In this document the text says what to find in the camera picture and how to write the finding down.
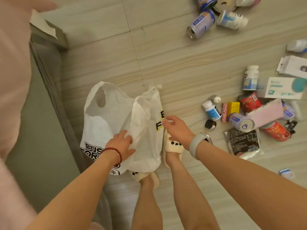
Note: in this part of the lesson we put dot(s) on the white printed plastic bag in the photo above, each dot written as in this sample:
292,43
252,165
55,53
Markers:
112,122

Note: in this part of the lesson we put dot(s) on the white pink plastic cup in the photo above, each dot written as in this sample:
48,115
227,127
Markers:
248,0

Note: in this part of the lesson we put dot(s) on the small yellow box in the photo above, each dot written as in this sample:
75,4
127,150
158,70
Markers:
233,107

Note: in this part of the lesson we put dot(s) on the cream fuzzy right slipper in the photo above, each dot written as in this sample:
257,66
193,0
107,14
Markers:
171,147

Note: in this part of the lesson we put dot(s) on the red tin can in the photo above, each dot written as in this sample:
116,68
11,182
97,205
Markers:
250,102
275,131

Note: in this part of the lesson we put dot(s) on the grey wrist smartwatch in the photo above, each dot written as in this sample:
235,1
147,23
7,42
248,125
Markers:
197,143

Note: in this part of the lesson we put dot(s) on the white plastic bottle blue label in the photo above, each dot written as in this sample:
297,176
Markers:
231,19

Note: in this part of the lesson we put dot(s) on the cream fuzzy slipper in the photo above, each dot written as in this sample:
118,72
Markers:
146,176
171,147

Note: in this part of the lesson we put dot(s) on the white blue small bottle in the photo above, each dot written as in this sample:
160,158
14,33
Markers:
297,45

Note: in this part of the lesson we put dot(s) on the white teal cardboard box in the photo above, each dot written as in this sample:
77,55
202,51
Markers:
278,88

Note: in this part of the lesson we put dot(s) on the person's left forearm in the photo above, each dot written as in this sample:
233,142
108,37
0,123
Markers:
79,191

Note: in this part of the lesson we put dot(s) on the person's left hand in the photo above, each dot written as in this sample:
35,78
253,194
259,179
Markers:
118,147

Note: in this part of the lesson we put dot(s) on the pink spotted tube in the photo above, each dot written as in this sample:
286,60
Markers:
224,113

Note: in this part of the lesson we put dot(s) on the grey upholstered sofa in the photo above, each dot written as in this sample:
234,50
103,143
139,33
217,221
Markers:
45,141

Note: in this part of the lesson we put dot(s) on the pink flat box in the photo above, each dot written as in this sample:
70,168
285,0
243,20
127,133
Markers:
266,113

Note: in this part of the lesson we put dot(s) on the small white blue-label bottle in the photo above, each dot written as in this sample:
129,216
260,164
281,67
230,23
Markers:
212,110

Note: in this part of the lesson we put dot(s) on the small white blue packet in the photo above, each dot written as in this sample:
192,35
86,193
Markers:
286,173

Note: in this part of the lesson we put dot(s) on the person's left thumb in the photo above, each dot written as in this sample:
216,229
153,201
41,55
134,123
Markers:
130,152

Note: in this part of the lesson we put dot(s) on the round patterned paper lid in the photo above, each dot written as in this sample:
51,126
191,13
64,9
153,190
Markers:
225,4

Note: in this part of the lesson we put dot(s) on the person's right forearm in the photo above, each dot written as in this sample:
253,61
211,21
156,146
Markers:
251,182

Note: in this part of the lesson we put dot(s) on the cream fuzzy left slipper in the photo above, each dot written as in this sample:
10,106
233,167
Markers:
146,176

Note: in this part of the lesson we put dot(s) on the pink garment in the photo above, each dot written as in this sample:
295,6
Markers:
12,81

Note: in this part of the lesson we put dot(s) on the person's right hand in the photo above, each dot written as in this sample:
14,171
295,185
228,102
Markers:
179,131

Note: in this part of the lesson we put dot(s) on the small silver white cap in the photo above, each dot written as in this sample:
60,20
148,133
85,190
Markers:
215,98

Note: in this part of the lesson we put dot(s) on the person's left leg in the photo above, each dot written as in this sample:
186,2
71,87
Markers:
146,205

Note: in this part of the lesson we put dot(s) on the white paper tag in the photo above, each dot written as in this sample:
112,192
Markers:
42,23

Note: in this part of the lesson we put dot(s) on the person's right leg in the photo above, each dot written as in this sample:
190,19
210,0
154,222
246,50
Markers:
189,196

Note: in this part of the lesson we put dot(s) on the black foil packet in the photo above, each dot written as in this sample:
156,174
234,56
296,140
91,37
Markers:
243,142

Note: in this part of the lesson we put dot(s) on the person's right thumb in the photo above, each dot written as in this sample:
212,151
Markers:
166,128

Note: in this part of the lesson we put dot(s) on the small dark glass jar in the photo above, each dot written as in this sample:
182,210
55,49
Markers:
210,124

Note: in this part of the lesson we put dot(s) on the white pill bottle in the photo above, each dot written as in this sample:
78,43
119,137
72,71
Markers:
250,78

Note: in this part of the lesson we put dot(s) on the person's leg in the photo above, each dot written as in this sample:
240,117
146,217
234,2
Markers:
146,205
189,196

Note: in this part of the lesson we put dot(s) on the black binder clip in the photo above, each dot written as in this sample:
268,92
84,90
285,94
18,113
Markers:
291,125

